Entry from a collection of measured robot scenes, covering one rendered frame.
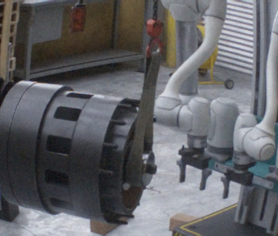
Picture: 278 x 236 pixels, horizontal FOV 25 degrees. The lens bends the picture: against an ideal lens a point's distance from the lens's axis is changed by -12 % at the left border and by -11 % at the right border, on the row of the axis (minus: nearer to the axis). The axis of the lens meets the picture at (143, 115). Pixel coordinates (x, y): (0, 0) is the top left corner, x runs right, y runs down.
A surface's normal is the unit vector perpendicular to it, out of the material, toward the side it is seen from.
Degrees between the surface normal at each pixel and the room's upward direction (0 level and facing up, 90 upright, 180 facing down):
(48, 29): 90
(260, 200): 90
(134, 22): 90
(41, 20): 90
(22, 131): 58
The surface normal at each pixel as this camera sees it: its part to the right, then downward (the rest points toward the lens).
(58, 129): -0.18, -0.45
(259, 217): -0.75, 0.14
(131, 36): 0.73, 0.22
